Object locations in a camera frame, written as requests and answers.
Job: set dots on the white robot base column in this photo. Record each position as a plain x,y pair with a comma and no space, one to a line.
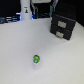
25,10

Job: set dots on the black kcup drawer holder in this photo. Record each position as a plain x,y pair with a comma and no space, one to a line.
62,26

